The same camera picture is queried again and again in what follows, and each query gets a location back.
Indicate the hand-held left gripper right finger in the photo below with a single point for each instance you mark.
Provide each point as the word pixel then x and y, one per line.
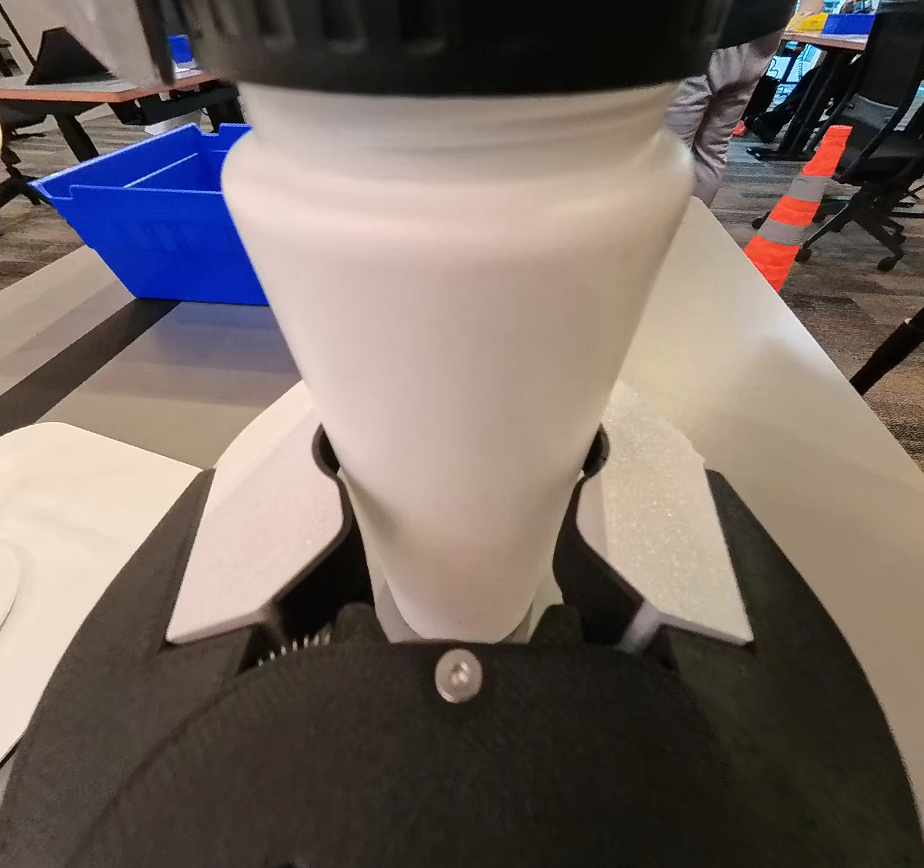
pixel 650 521

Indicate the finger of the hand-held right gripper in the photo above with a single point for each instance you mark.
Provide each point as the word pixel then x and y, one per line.
pixel 101 1

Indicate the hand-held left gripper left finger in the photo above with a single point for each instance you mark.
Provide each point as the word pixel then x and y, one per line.
pixel 260 536

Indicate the blue plastic bin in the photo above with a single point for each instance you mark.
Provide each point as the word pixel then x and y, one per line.
pixel 182 50
pixel 144 240

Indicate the white plastic bottle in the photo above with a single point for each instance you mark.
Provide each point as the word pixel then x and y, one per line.
pixel 455 305

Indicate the black bottle lid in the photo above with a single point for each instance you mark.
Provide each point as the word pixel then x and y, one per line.
pixel 469 9

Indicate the black laptop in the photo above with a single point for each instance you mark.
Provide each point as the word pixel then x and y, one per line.
pixel 65 59

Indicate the brown desk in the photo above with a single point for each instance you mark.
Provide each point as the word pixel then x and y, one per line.
pixel 72 92
pixel 830 41

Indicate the black tape strip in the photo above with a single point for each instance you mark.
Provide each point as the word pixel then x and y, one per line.
pixel 72 370

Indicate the clear round stand foot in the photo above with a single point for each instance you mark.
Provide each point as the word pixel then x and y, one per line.
pixel 7 586

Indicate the black tripod leg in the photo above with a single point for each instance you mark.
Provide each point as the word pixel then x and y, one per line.
pixel 891 352

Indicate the orange traffic cone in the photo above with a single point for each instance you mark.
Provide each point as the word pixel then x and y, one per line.
pixel 794 218

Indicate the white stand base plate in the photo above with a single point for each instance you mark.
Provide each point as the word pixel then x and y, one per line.
pixel 94 521

